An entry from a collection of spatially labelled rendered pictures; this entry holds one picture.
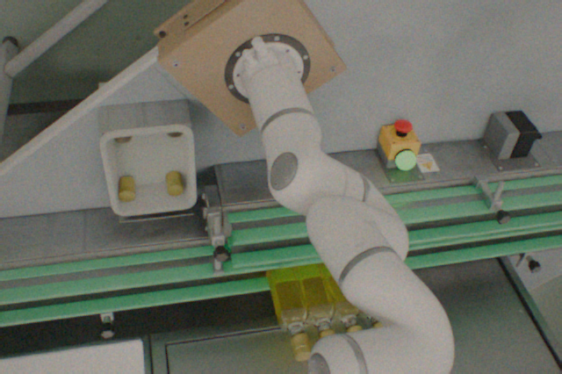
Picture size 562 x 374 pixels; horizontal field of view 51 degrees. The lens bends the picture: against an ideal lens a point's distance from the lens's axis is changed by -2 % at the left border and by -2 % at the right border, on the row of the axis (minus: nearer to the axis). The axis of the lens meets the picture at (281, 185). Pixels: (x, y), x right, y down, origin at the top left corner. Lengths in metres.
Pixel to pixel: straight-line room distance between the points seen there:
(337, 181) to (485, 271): 0.85
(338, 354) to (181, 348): 0.73
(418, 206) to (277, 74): 0.49
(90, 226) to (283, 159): 0.61
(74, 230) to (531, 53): 1.06
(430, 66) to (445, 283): 0.57
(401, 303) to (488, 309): 0.87
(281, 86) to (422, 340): 0.46
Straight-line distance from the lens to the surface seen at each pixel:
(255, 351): 1.37
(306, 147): 0.87
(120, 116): 1.18
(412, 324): 0.74
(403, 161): 1.33
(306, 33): 1.06
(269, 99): 0.97
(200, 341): 1.38
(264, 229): 1.22
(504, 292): 1.64
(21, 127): 2.01
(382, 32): 1.23
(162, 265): 1.30
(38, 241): 1.36
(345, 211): 0.79
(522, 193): 1.45
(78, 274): 1.31
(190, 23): 1.05
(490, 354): 1.52
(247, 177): 1.30
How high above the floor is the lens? 1.73
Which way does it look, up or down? 43 degrees down
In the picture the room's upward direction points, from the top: 163 degrees clockwise
